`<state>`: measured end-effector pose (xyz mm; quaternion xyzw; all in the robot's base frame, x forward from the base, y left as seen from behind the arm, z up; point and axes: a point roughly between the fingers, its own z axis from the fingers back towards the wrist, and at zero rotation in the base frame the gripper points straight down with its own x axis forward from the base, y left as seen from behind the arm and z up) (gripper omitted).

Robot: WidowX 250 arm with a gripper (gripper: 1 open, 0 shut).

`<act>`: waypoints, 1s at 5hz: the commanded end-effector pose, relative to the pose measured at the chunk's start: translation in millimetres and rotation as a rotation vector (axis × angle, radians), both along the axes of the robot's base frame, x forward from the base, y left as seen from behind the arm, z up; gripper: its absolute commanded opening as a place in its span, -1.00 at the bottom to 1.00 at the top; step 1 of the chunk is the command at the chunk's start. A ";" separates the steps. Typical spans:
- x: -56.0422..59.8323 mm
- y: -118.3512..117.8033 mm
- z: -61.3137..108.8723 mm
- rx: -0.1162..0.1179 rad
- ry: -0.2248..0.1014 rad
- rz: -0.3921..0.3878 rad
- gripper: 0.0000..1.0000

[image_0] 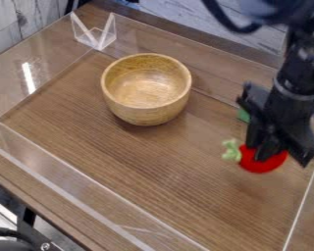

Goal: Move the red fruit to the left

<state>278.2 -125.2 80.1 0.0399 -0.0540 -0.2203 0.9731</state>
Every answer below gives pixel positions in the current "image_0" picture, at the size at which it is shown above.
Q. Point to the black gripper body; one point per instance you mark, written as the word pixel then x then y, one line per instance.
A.
pixel 284 114

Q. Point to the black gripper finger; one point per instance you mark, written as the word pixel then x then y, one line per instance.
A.
pixel 268 146
pixel 254 133

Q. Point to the red plush tomato fruit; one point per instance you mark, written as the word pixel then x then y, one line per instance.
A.
pixel 242 155

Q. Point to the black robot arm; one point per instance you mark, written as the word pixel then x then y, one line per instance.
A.
pixel 295 14

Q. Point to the green rectangular block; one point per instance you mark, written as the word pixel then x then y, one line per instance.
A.
pixel 243 116

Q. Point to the wooden bowl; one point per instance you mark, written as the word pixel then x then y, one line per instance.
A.
pixel 145 88

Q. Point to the clear acrylic front barrier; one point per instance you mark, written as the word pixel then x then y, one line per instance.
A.
pixel 97 217

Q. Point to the black table leg bracket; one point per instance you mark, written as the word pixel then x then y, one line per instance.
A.
pixel 39 242

